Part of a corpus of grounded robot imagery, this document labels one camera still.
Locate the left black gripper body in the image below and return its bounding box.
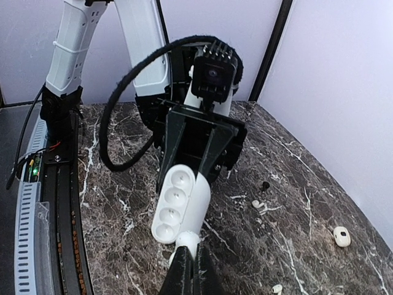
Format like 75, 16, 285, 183
153, 103, 247, 172

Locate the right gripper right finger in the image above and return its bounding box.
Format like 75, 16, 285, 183
193, 243, 226, 295

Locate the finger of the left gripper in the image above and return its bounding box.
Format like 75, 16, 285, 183
156, 112, 185, 192
199, 125, 238, 184

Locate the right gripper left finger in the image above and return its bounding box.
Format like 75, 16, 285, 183
159, 246, 193, 295

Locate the white earbud charging case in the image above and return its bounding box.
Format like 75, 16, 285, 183
151, 164, 211, 245

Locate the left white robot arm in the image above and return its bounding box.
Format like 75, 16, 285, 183
38, 1, 234, 141

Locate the small black eartip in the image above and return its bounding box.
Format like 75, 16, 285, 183
261, 181, 270, 192

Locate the white earbud pair on table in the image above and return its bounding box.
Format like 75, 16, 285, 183
251, 200, 265, 210

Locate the green circuit board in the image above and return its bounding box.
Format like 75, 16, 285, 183
26, 153, 42, 183

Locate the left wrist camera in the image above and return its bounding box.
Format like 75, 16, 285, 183
184, 40, 241, 117

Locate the black front rail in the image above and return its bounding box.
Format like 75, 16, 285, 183
41, 112, 94, 294

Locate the right black frame post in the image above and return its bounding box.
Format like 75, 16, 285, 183
248, 0, 294, 102

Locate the grey slotted cable duct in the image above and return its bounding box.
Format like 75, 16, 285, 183
14, 119, 53, 294

